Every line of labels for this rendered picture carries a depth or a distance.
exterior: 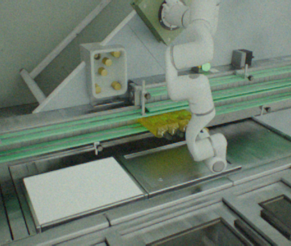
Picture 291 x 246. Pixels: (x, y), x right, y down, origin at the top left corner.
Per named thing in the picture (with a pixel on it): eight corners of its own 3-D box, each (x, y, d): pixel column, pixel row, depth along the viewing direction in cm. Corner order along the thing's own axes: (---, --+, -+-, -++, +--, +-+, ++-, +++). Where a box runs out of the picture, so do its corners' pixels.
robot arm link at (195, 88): (217, 88, 135) (179, 93, 140) (206, 35, 124) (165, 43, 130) (212, 112, 122) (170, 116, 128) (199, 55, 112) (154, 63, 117)
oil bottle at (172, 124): (148, 120, 181) (170, 137, 164) (148, 109, 179) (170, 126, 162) (158, 118, 184) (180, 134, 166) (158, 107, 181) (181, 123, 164)
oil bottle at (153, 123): (138, 122, 179) (158, 139, 162) (137, 111, 177) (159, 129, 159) (148, 120, 181) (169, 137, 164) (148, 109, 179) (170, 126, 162)
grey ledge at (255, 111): (178, 125, 204) (189, 132, 195) (179, 110, 200) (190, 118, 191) (298, 98, 244) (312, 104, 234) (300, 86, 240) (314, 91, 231)
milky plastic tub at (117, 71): (87, 93, 174) (93, 99, 167) (84, 47, 165) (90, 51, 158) (120, 88, 181) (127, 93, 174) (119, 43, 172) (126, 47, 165)
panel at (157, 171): (20, 183, 151) (36, 234, 124) (18, 177, 150) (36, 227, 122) (197, 139, 188) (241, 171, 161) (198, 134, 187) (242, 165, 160)
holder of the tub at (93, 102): (87, 103, 177) (93, 108, 171) (84, 47, 165) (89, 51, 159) (119, 97, 184) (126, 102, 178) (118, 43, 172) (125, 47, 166)
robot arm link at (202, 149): (208, 98, 131) (219, 144, 141) (175, 111, 130) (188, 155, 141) (217, 107, 124) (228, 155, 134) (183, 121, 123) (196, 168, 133)
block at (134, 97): (127, 101, 179) (133, 106, 174) (127, 83, 175) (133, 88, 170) (133, 100, 181) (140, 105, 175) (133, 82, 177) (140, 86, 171)
